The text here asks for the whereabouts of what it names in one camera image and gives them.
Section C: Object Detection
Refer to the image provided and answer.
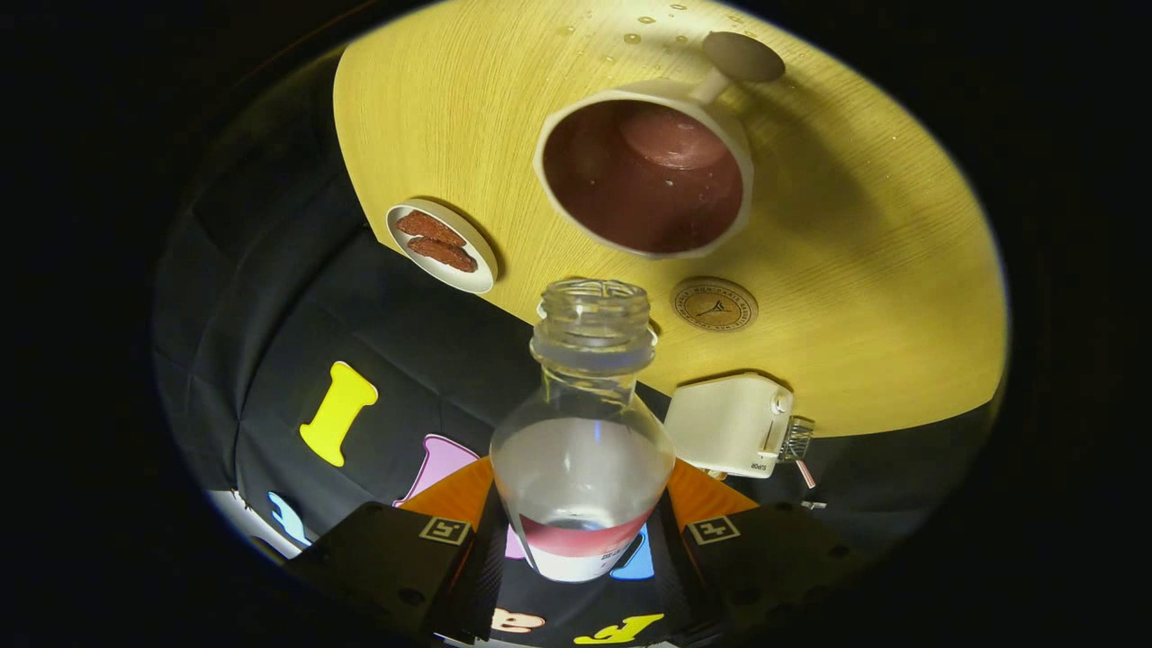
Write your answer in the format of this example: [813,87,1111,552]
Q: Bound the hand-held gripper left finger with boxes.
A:
[286,456,509,644]

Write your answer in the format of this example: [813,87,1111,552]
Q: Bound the clear juice bottle red label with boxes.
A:
[490,278,676,583]

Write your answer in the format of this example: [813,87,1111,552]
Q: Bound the small metal wire basket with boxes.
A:
[778,416,816,464]

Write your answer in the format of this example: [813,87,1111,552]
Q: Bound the round brown coaster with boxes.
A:
[671,276,759,333]

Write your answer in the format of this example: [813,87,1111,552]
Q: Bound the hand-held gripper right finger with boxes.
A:
[650,459,865,642]

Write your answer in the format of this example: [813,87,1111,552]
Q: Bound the cream cup with handle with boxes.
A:
[533,31,786,260]

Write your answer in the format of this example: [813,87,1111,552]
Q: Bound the round white plate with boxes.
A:
[386,199,499,295]

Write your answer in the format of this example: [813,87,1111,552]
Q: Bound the wooden table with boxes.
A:
[333,0,1009,439]

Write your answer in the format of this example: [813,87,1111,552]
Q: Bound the red meat piece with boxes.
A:
[396,211,467,248]
[407,236,478,274]

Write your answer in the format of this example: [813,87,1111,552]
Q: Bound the black backdrop cloth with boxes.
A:
[153,54,1000,648]

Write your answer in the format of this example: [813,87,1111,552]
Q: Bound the cream toaster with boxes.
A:
[663,373,795,480]

